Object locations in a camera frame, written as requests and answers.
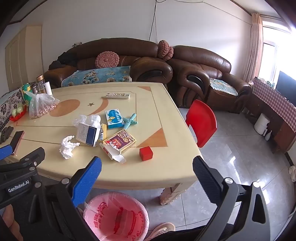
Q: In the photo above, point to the beige wardrobe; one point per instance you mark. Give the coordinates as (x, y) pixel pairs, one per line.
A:
(23, 58)

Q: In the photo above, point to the blue floral pillow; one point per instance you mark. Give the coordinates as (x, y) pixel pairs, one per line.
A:
(99, 75)

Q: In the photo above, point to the green toy figure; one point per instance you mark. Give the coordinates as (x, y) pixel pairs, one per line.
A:
(26, 90)

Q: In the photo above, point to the pink curtain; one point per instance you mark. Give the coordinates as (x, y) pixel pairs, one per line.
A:
(254, 46)

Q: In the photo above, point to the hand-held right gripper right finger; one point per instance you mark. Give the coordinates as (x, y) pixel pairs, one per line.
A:
(205, 180)

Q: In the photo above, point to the brown leather armchair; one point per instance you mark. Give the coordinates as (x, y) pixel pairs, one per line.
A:
(203, 64)

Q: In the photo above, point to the white remote control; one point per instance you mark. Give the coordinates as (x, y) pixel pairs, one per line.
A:
(116, 95)

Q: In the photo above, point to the crumpled white tissue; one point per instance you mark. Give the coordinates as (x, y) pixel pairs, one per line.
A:
(68, 148)

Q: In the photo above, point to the pale green fruit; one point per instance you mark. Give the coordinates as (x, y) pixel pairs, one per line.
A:
(15, 112)
(20, 109)

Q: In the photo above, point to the lace seat cover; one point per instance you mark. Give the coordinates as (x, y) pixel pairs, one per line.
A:
(223, 87)

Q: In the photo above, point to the open white and navy box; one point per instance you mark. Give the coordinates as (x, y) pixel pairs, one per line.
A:
(86, 136)

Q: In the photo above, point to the person's left hand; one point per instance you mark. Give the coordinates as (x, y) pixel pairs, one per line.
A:
(12, 222)

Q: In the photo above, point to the teal plastic toy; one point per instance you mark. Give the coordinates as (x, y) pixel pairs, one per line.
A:
(129, 121)

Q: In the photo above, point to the dark clothing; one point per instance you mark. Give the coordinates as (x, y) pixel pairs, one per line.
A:
(64, 59)

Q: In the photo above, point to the red playing card box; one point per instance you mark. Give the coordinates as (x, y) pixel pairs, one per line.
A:
(120, 140)

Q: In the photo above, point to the blue and white medicine box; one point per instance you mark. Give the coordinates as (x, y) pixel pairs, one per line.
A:
(114, 119)

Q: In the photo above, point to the small yellow box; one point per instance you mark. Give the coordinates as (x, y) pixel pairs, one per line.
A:
(104, 132)

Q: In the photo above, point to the red plastic chair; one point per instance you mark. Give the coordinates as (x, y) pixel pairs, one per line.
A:
(201, 120)

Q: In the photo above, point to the black and white patterned cloth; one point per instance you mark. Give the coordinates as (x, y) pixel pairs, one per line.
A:
(7, 109)

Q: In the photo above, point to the waste bin with pink liner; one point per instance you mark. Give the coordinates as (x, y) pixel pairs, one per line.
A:
(115, 215)

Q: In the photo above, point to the red checkered cloth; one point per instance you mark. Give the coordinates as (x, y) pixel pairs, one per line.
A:
(275, 102)

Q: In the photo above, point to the beige sneaker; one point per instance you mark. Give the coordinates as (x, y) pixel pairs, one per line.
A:
(161, 229)

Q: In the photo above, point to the brown wooden cabinet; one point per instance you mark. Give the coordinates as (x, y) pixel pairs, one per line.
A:
(281, 136)

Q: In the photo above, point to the glass jar with bronze lid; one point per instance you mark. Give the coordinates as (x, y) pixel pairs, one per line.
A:
(41, 84)

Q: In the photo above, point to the small red cube box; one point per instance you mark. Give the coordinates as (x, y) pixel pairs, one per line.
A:
(146, 153)

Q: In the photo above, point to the pink and white shoe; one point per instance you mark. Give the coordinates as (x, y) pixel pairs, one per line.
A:
(167, 198)

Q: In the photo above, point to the clear plastic wrap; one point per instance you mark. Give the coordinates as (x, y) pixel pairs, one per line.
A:
(92, 120)

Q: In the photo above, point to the red fruit plate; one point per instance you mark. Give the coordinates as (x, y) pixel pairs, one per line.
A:
(16, 118)

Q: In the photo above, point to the small round pink cushion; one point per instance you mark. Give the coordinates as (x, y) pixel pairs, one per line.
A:
(162, 47)
(170, 53)

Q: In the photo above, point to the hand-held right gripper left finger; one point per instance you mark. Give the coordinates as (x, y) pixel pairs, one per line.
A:
(87, 180)

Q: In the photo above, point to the clear bag of peanuts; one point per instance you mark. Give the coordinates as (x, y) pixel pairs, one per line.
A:
(39, 109)

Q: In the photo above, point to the small glass bottle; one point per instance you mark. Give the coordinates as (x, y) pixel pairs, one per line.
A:
(34, 89)

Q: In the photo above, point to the white round appliance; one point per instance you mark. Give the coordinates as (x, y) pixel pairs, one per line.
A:
(261, 124)

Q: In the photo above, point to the torn open small carton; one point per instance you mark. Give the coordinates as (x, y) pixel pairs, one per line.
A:
(111, 154)

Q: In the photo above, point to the brown leather sofa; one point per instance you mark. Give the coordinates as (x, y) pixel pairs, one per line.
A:
(143, 67)

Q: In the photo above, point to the large round pink cushion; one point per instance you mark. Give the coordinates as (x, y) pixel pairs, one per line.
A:
(107, 59)

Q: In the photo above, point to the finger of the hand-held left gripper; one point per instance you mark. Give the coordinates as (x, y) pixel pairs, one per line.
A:
(4, 152)
(33, 157)

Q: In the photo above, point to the smartphone with pink case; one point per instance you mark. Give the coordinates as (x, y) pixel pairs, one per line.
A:
(16, 141)

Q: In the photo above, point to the window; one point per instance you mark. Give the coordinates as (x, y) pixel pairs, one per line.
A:
(270, 58)

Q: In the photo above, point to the small white bottle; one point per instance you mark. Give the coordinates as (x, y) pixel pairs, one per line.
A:
(268, 136)

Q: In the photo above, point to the black television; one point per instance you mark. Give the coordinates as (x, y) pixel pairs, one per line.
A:
(288, 85)

